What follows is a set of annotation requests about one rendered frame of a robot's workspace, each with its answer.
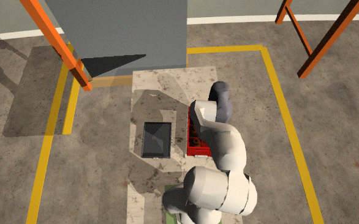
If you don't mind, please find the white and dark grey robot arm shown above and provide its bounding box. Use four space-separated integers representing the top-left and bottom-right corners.
162 81 257 224

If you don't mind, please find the red plastic crate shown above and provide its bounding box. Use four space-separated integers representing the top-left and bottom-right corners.
187 111 212 157

